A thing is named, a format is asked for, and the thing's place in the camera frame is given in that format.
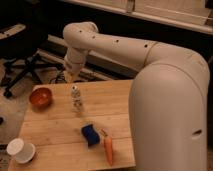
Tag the white tapered gripper body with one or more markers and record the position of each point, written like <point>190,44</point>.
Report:
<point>71,71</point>

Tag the clear plastic bottle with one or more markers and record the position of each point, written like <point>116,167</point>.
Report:
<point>76,98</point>

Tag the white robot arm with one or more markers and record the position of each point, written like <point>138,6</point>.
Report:
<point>167,100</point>

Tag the orange bowl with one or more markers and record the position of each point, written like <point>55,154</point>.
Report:
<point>40,97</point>

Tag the black office chair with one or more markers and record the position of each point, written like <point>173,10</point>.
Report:
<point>19,50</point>

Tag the blue sponge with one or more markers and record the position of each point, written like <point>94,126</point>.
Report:
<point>91,136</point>

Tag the orange toy carrot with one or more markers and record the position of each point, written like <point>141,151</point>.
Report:
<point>108,146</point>

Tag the white plastic cup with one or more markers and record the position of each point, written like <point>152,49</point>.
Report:
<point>21,151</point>

